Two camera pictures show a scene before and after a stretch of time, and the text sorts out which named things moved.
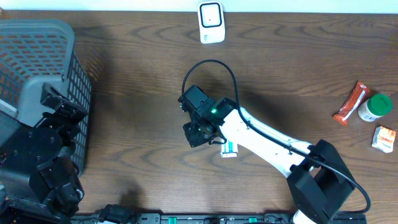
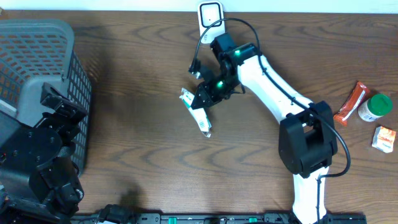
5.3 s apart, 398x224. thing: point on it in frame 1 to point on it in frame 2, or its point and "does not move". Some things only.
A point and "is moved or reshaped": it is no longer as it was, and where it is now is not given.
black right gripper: x=191 y=137 to x=209 y=96
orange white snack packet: x=384 y=139 does not move
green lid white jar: x=375 y=107 does not move
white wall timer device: x=211 y=22 does not move
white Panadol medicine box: x=233 y=149 is moved or reshaped
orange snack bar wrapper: x=352 y=101 does not move
